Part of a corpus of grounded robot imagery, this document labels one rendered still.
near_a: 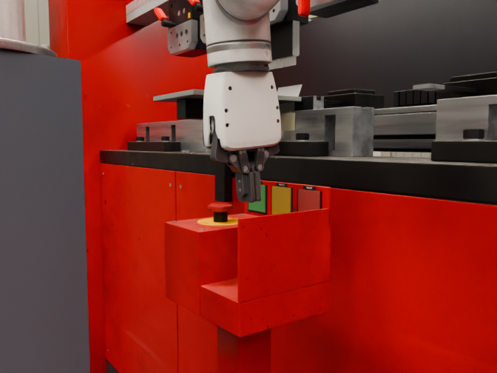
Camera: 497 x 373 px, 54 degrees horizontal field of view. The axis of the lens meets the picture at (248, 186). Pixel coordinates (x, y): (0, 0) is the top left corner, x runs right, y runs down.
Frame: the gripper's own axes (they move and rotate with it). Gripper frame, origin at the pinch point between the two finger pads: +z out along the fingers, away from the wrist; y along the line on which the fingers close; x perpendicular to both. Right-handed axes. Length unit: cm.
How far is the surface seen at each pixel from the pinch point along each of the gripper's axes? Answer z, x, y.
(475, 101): -9.3, 14.6, -31.7
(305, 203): 3.9, 0.4, -9.8
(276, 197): 3.5, -6.0, -9.8
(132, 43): -39, -119, -39
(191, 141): -3, -72, -34
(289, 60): -21, -31, -37
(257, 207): 5.7, -10.9, -9.6
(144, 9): -47, -103, -37
